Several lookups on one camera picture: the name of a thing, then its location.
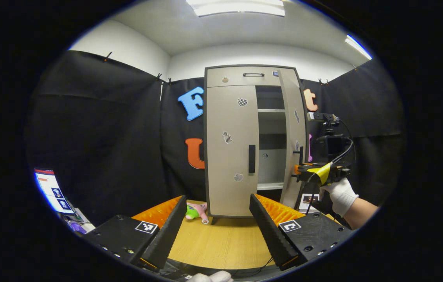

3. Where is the beige double-door shoe cabinet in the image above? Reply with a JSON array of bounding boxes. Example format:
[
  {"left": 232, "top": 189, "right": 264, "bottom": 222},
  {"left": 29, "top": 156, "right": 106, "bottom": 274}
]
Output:
[{"left": 204, "top": 65, "right": 310, "bottom": 226}]

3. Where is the large ceiling light panel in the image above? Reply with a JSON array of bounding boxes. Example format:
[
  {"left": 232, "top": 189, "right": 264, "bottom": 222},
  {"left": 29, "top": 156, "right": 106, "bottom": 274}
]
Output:
[{"left": 185, "top": 0, "right": 285, "bottom": 17}]

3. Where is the beige cabinet door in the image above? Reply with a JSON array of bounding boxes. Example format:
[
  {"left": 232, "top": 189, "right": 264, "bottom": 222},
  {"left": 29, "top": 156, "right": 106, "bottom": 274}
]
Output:
[
  {"left": 206, "top": 85, "right": 260, "bottom": 218},
  {"left": 277, "top": 70, "right": 308, "bottom": 210}
]

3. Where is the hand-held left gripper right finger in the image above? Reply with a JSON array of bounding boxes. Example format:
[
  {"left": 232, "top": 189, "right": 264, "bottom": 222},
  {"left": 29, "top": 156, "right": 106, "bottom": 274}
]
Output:
[{"left": 249, "top": 193, "right": 359, "bottom": 271}]

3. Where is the black cable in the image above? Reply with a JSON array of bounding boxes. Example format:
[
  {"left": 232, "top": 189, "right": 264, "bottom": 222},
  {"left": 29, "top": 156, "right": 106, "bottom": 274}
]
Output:
[{"left": 329, "top": 117, "right": 357, "bottom": 166}]

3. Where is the pink green plush toy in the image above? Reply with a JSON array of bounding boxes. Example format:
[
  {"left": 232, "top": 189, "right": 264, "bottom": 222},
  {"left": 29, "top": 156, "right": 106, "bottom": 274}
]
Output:
[{"left": 185, "top": 202, "right": 209, "bottom": 224}]

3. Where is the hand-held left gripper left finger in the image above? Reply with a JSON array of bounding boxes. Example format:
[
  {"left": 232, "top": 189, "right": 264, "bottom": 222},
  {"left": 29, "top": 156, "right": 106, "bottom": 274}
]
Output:
[{"left": 85, "top": 195, "right": 188, "bottom": 271}]

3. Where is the white photo card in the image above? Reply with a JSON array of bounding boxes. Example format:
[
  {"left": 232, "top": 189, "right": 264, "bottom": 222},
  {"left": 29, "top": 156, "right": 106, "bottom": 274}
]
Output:
[{"left": 299, "top": 194, "right": 320, "bottom": 214}]

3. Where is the computer monitor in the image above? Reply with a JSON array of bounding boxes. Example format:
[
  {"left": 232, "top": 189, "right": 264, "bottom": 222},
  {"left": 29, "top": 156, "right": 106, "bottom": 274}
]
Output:
[{"left": 34, "top": 168, "right": 76, "bottom": 215}]

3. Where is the purple object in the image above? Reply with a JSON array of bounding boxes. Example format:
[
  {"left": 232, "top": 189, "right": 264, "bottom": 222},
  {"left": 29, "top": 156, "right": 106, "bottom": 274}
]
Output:
[{"left": 69, "top": 220, "right": 89, "bottom": 234}]

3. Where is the black backdrop cloth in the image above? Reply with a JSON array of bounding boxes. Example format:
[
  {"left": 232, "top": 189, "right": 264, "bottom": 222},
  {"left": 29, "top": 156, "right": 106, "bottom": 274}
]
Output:
[{"left": 26, "top": 50, "right": 406, "bottom": 231}]

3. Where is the beige cabinet drawer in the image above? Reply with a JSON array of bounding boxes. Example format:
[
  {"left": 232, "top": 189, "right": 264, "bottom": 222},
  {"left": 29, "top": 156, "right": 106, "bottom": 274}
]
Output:
[{"left": 206, "top": 67, "right": 296, "bottom": 87}]

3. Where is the narrow ceiling light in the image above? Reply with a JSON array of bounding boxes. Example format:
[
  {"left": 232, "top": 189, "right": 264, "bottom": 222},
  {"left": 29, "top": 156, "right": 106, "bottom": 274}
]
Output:
[{"left": 345, "top": 34, "right": 373, "bottom": 60}]

